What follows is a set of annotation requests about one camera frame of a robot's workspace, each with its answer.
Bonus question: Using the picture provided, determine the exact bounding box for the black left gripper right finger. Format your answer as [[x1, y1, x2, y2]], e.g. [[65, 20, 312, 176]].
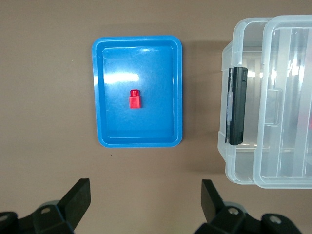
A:
[[195, 179, 303, 234]]

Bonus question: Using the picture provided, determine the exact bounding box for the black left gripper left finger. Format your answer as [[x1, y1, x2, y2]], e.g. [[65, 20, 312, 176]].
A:
[[0, 178, 92, 234]]

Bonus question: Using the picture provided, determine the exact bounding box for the red block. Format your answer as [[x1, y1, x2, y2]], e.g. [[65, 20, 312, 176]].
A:
[[128, 89, 143, 110]]

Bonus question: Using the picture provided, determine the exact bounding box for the clear plastic box lid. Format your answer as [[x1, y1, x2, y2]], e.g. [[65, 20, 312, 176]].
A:
[[252, 14, 312, 190]]

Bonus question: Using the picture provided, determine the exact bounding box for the clear plastic storage box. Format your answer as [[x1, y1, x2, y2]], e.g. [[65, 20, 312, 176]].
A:
[[216, 17, 312, 185]]

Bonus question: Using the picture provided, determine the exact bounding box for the black box latch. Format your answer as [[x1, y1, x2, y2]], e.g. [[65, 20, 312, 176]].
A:
[[224, 66, 249, 146]]

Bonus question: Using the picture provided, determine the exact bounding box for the blue plastic tray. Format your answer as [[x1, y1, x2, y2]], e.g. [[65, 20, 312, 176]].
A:
[[91, 35, 184, 149]]

